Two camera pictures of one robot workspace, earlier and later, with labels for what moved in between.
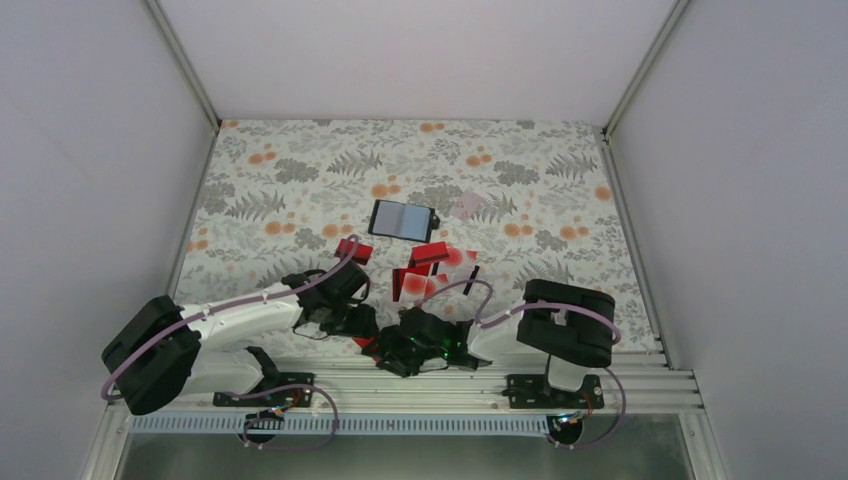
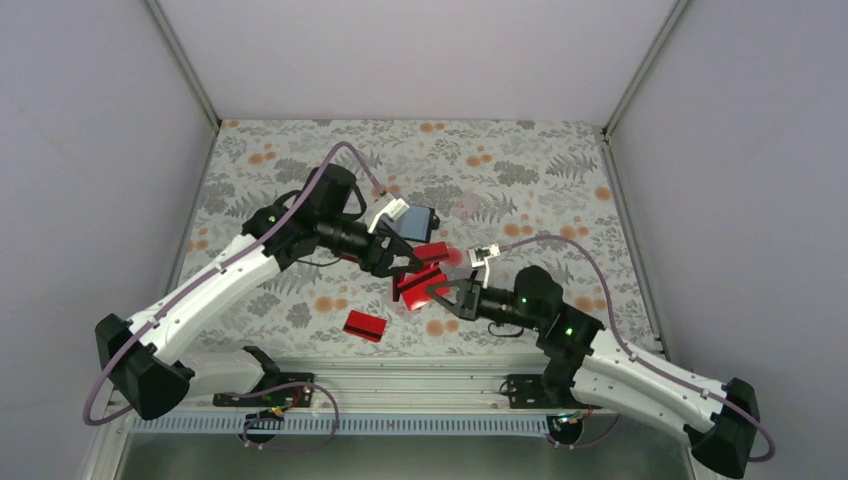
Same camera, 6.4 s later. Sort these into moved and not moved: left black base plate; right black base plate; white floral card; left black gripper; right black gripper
Moved: right black gripper; left black gripper
Not moved: left black base plate; right black base plate; white floral card
